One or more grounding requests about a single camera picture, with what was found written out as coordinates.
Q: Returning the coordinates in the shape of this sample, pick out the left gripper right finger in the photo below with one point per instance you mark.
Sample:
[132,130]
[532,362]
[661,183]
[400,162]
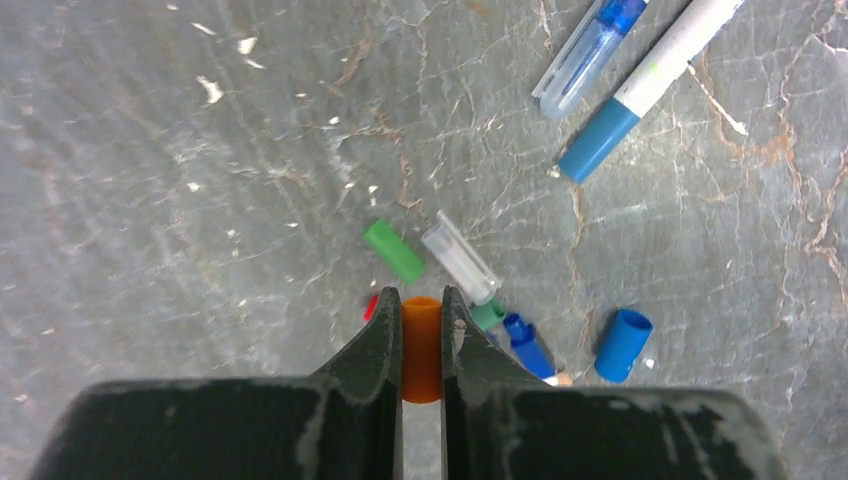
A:
[502,422]

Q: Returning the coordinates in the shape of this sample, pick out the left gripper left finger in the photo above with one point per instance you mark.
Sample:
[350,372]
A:
[341,422]

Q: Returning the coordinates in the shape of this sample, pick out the dark blue marker cap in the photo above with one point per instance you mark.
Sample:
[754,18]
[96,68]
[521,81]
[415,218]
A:
[526,345]

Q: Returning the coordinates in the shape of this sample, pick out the red marker cap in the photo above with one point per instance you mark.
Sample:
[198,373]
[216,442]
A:
[370,308]

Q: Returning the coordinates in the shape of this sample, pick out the orange marker cap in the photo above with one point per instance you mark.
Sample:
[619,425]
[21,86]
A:
[421,364]

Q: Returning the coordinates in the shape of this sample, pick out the light green marker cap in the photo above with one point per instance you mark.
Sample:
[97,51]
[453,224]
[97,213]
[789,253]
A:
[392,249]

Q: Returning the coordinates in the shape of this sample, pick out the light blue cap marker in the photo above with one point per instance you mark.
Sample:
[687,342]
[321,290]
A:
[667,60]

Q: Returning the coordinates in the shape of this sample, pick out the peach marker cap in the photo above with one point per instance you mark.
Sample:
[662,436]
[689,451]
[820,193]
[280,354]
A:
[562,379]

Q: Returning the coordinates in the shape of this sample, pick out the clear cap blue pen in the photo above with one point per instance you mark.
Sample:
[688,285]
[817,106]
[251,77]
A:
[585,53]

